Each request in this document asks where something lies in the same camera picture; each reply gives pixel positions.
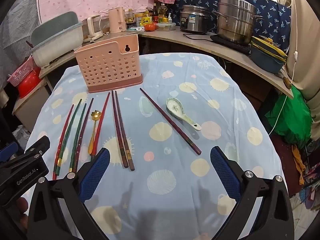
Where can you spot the pink plastic basket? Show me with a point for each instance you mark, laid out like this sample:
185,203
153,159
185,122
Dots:
21,72

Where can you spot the red plastic basin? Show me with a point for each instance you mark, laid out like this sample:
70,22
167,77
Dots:
28,85

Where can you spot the blue printed tablecloth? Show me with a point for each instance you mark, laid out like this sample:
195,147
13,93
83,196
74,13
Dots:
175,130

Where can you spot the maroon wavy chopstick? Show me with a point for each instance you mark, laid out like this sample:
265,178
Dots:
84,133

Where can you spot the brown chopstick gold band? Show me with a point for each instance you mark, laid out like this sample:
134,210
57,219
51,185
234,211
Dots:
123,128

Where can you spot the clear food container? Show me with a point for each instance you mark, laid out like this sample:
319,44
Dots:
166,27

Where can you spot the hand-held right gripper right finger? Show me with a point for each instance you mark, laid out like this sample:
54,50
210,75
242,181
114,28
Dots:
225,172

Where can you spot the black induction cooker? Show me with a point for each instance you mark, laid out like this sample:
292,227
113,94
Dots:
240,48

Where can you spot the pink electric kettle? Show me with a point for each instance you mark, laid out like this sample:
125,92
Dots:
116,21

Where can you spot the dark red chopstick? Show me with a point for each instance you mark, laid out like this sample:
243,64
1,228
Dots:
118,127

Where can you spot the small amber oil bottle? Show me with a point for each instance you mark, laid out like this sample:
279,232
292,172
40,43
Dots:
130,16

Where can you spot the white ceramic soup spoon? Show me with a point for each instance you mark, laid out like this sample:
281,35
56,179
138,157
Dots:
175,106

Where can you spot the pink perforated utensil holder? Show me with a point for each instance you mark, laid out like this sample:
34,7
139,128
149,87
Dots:
107,67

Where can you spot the curved wooden counter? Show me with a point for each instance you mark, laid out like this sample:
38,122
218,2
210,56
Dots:
175,38

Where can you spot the brown stick in drainer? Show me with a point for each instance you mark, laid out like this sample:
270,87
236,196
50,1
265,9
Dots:
30,43

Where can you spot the steel steamer pot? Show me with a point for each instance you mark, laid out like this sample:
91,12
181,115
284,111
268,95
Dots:
236,20

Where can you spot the navy printed cloth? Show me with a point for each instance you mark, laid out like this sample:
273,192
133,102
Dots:
272,17

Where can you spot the person's left hand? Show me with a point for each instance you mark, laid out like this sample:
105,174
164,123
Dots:
23,210

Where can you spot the red tomato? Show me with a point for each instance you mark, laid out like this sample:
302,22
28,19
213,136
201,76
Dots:
150,26

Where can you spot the dark sauce bottle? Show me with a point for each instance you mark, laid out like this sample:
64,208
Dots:
155,12

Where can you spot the green white dish drainer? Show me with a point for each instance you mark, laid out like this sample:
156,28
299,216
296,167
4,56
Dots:
57,42

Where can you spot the green chopstick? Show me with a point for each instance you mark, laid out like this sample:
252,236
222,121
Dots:
70,135
78,136

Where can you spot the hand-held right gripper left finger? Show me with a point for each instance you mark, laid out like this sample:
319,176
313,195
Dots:
95,172

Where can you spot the grey striped cloth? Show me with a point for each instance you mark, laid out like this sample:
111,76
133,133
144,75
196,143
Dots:
15,30

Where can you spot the gold flower spoon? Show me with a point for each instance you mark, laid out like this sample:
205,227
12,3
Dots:
95,114

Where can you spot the grey low cabinet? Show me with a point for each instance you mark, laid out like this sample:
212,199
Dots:
30,112

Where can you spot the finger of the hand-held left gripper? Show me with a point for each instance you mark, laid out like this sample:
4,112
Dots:
6,151
40,145

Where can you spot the green plastic bag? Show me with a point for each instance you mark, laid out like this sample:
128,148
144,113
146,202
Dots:
290,115

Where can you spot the beige curtain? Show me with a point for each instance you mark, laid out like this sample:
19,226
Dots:
305,55

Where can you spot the dark purple chopstick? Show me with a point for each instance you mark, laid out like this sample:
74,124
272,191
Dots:
170,121

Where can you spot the steel rice cooker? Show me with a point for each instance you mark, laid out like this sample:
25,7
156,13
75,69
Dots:
195,20

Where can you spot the yellow tin can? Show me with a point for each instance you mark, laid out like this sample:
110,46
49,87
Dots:
140,20

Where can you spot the yellow cooking oil bottle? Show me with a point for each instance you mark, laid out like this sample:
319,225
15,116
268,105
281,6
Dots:
162,11

